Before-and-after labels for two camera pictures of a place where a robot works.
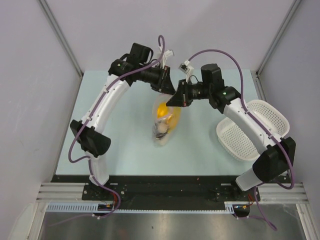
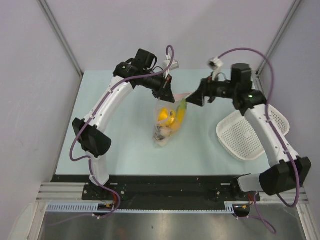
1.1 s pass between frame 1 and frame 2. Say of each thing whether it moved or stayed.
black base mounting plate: stayed
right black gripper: moved
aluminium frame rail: stayed
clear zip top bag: stayed
